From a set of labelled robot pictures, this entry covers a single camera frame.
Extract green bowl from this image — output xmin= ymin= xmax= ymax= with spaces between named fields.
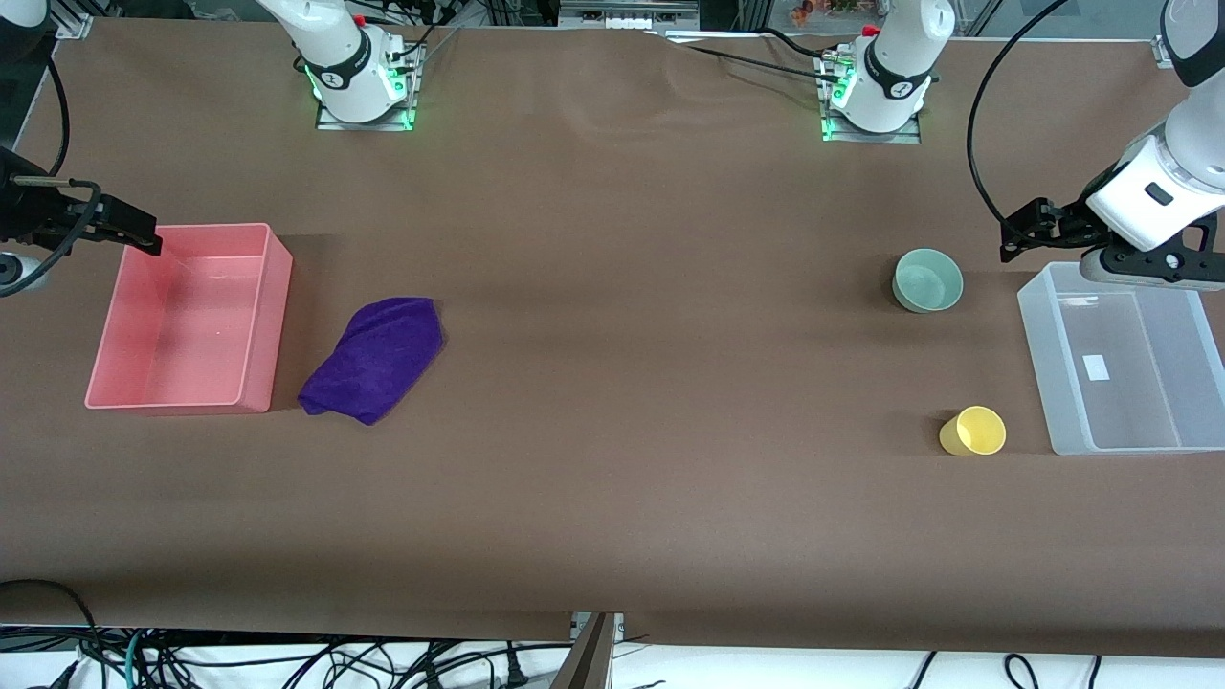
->
xmin=892 ymin=248 xmax=965 ymax=314

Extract yellow cup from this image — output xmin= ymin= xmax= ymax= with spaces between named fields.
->
xmin=939 ymin=406 xmax=1007 ymax=457

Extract purple cloth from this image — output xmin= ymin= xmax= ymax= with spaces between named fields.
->
xmin=298 ymin=297 xmax=445 ymax=427

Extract pink plastic bin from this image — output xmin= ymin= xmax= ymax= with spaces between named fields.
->
xmin=84 ymin=222 xmax=294 ymax=414

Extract clear plastic bin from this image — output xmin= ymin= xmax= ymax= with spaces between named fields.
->
xmin=1016 ymin=260 xmax=1225 ymax=456

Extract orange background items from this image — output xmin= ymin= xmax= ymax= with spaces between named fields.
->
xmin=790 ymin=0 xmax=862 ymax=27

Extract wrinkled table cover sheet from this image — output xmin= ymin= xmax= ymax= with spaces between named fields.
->
xmin=0 ymin=17 xmax=1225 ymax=659

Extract white power strip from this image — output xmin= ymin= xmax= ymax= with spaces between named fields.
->
xmin=558 ymin=0 xmax=700 ymax=32

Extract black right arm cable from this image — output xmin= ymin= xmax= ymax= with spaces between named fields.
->
xmin=46 ymin=56 xmax=71 ymax=179

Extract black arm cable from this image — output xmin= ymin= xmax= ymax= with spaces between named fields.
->
xmin=46 ymin=56 xmax=71 ymax=179
xmin=967 ymin=0 xmax=1068 ymax=231

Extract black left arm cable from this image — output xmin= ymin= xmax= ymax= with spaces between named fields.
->
xmin=967 ymin=0 xmax=1068 ymax=231

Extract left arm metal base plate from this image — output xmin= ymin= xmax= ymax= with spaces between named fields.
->
xmin=821 ymin=53 xmax=922 ymax=144

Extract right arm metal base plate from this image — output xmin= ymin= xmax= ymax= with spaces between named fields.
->
xmin=316 ymin=43 xmax=419 ymax=132

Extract metal table bracket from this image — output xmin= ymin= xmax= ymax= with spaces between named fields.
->
xmin=553 ymin=612 xmax=625 ymax=689

